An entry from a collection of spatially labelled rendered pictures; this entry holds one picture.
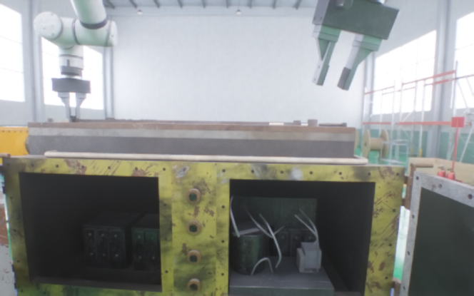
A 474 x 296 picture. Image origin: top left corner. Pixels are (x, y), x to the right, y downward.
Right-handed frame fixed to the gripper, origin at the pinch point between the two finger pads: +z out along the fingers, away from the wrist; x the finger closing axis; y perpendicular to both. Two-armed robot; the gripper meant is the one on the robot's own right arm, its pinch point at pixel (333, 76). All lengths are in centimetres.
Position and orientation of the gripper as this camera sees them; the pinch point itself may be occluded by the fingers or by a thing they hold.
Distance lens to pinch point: 51.4
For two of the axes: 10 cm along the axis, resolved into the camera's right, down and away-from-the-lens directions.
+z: -1.8, 8.6, 4.7
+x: 9.8, 1.2, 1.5
